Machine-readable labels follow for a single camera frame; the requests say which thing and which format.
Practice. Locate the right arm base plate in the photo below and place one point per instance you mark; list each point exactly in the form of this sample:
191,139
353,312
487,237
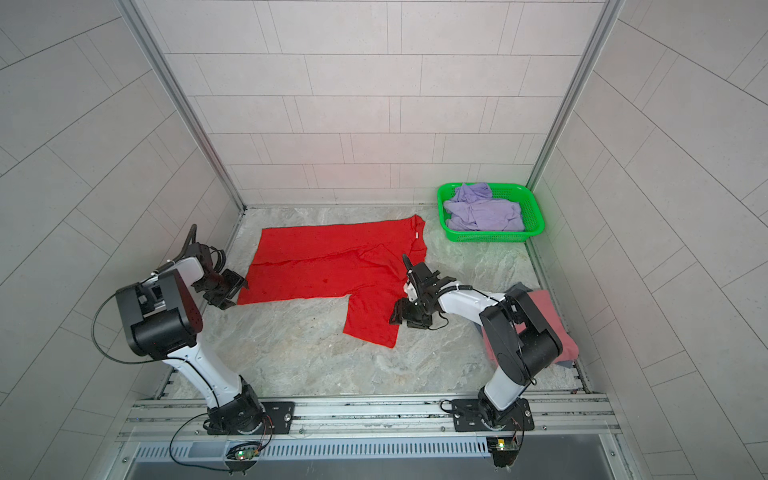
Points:
472,415

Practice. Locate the ventilation grille strip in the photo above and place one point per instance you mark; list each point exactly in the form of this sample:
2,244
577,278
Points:
211,452

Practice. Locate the right circuit board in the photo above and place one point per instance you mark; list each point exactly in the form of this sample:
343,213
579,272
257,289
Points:
503,450

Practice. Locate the aluminium mounting rail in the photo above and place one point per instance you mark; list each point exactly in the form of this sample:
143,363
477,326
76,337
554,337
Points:
372,416

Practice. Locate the left circuit board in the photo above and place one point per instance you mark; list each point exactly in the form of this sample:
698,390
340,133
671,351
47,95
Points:
244,452

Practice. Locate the green plastic basket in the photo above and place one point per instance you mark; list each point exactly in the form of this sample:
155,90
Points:
531,214

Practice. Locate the purple t-shirt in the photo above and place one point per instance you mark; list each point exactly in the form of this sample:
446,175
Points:
474,209

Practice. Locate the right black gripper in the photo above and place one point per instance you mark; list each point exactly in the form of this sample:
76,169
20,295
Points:
401,309

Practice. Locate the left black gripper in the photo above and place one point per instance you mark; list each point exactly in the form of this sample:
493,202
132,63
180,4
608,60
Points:
236,281

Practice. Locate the pink folded t-shirt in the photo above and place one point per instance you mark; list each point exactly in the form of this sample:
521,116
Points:
543,301

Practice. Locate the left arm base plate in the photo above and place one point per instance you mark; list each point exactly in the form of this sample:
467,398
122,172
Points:
276,416

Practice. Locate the right corner metal post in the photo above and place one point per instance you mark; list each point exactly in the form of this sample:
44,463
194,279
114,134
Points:
605,22

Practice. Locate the left corner metal post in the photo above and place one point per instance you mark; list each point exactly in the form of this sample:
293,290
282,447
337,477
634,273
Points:
150,48

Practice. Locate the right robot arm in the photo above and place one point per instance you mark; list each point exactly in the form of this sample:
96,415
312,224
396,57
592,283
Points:
493,313

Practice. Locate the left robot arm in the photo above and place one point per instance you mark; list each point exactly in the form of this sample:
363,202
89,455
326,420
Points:
161,320

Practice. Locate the corner metal post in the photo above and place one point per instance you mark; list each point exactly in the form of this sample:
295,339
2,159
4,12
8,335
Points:
150,48
605,22

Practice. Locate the red t-shirt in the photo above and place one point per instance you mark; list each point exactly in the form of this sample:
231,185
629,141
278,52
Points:
363,262

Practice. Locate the circuit board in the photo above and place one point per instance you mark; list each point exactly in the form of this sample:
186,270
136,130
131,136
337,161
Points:
503,450
244,452

